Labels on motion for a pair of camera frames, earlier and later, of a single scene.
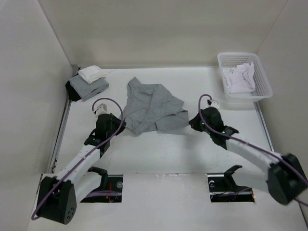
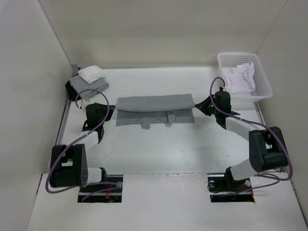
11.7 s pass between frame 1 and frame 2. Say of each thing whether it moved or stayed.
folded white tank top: stayed
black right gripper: moved
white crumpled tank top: stayed
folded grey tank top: stayed
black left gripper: moved
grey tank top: moved
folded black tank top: stayed
